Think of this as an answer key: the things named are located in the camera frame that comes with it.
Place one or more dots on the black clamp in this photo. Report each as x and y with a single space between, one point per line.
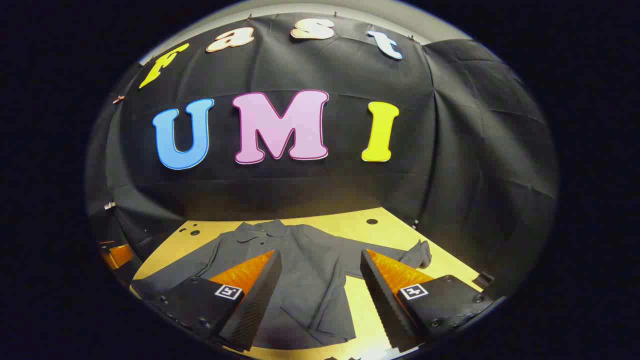
484 280

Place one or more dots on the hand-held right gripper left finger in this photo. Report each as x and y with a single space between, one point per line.
260 300

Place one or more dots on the black backdrop cloth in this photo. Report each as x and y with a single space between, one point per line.
450 150

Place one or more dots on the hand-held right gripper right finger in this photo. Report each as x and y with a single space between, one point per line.
380 300

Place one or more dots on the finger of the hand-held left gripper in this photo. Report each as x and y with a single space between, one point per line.
120 254

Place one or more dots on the grey collared shirt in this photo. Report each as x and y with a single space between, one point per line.
315 265

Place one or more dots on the copper metal clip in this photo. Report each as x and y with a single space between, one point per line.
118 99

